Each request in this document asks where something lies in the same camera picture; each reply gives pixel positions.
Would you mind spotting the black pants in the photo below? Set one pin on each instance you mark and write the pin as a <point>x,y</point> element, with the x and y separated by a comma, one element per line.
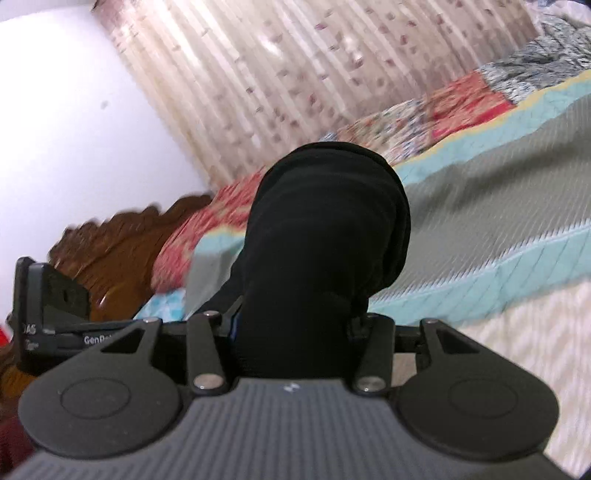
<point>318,221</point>

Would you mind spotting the carved wooden headboard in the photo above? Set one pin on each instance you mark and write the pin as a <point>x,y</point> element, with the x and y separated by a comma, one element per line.
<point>124,249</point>

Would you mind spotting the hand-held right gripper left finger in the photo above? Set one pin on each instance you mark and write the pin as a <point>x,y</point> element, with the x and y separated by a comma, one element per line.
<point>207,346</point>

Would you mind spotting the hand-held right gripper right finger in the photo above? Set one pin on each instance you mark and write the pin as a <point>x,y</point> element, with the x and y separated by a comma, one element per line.
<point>374,350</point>

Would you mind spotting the beige floral curtain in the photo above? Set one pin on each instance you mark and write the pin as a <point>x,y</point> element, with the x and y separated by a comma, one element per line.
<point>277,78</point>

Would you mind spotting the patchwork quilt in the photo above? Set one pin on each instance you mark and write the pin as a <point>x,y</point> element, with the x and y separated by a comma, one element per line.
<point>485,207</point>

